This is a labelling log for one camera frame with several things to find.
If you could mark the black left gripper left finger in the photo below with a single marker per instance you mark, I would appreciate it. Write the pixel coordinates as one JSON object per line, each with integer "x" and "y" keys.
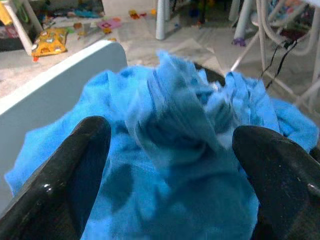
{"x": 55, "y": 190}

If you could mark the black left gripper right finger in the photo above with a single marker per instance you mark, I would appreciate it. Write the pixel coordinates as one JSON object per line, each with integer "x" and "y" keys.
{"x": 282, "y": 187}

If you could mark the light blue t-shirt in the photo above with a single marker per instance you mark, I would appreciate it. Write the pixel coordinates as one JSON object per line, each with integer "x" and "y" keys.
{"x": 170, "y": 175}

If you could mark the black garment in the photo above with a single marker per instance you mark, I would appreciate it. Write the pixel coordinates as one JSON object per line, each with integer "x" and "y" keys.
{"x": 212, "y": 73}

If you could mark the yellow toy bag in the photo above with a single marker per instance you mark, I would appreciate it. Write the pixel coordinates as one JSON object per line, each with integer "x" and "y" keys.
{"x": 48, "y": 42}

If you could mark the light grey folding table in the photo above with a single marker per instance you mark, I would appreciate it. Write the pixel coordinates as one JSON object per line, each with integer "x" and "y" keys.
{"x": 261, "y": 37}

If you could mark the white kids table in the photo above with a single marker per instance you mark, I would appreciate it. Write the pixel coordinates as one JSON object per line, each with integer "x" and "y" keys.
{"x": 22, "y": 27}

